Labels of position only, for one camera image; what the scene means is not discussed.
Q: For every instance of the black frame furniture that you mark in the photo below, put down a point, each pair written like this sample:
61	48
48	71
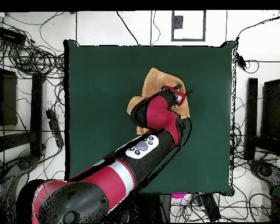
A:
36	105
252	116

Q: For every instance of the dark grey stand base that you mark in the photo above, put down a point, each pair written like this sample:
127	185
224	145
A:
23	164
266	171

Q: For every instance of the orange terry towel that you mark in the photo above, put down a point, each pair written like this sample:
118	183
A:
158	79

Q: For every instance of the grey square frame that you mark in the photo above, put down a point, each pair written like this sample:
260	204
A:
189	40

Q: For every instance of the dark grey square plate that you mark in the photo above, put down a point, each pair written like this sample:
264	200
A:
178	22

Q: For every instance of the black flat bar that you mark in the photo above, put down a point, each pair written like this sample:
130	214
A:
210	207

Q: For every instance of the dark green table cloth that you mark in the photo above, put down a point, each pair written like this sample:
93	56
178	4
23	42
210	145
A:
95	81

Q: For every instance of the black power adapter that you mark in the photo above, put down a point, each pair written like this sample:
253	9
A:
241	61

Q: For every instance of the pink object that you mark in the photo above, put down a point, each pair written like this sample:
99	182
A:
179	195

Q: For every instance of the black electronics box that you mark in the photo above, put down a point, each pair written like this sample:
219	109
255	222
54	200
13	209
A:
10	36

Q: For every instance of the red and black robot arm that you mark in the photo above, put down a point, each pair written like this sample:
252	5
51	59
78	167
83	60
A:
107	182

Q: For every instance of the black power strip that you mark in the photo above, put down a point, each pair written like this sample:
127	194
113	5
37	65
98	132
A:
54	128

